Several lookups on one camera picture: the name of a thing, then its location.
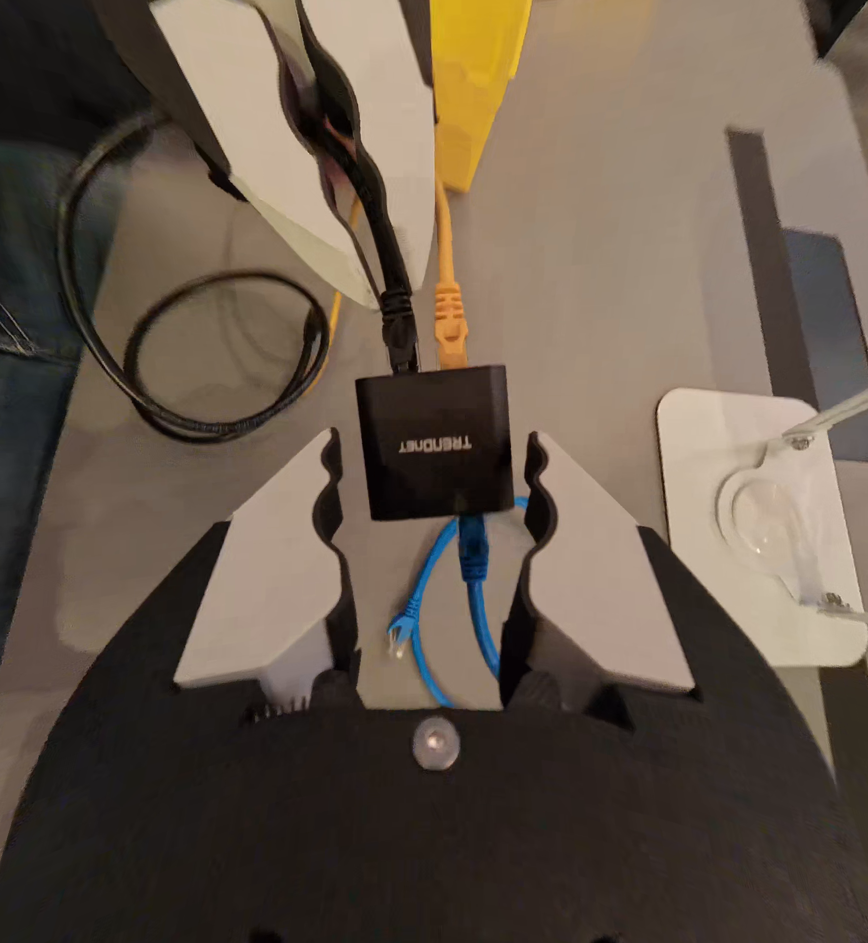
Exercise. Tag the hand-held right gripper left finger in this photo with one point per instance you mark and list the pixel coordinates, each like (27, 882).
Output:
(272, 574)

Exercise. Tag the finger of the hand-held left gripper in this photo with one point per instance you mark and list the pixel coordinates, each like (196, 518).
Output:
(257, 132)
(397, 147)

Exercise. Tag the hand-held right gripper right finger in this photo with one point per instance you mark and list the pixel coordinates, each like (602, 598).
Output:
(603, 589)

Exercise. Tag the black network switch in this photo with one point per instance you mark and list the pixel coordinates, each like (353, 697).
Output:
(434, 412)

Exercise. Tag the small yellow bin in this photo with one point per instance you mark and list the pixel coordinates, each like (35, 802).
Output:
(471, 88)

